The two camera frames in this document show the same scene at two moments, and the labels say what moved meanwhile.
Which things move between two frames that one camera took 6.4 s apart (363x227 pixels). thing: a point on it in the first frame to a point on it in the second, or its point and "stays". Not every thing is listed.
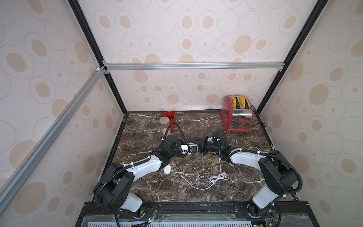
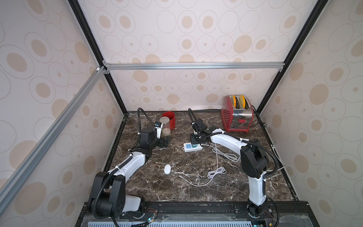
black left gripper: x=179 y=142 to x=161 y=144
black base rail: x=293 y=213 stays
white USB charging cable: x=212 y=179 to x=220 y=170
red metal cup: x=171 y=115 stays
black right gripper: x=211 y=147 to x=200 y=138
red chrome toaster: x=237 y=113 stays
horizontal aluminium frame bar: x=193 y=66 stays
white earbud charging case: x=167 y=169 stays
